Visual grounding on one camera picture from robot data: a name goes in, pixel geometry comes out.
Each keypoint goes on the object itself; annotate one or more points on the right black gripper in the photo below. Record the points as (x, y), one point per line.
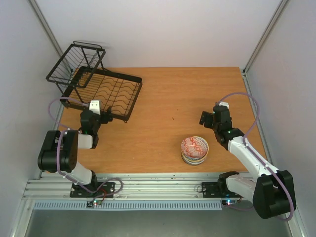
(206, 119)

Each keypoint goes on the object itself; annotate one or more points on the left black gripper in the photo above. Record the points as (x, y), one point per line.
(106, 120)

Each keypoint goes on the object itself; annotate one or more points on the red patterned bowl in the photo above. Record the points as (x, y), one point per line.
(194, 148)

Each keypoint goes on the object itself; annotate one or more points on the black wire dish rack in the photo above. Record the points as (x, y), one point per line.
(81, 77)

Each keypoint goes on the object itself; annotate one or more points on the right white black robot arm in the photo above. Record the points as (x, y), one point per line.
(271, 191)

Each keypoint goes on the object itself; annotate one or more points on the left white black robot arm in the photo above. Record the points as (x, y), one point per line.
(59, 152)

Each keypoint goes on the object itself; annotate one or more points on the right small circuit board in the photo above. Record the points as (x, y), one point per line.
(229, 202)

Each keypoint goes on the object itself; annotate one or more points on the small circuit board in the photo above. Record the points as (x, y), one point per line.
(229, 202)
(95, 203)

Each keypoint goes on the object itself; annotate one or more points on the left small circuit board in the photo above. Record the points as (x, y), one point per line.
(95, 203)

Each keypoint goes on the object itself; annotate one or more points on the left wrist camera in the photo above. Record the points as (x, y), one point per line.
(94, 106)

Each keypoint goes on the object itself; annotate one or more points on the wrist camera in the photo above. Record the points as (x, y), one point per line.
(94, 106)
(222, 103)

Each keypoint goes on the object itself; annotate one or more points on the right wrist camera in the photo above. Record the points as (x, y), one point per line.
(222, 103)

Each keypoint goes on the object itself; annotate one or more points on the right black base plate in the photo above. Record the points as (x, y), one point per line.
(217, 190)

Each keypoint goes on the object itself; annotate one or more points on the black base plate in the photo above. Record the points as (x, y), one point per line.
(217, 190)
(107, 190)

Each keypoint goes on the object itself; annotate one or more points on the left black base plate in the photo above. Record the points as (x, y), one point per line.
(107, 190)

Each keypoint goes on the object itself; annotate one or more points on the grey slotted cable duct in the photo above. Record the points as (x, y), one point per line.
(132, 205)

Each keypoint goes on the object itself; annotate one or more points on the aluminium frame rails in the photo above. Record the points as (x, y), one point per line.
(143, 157)

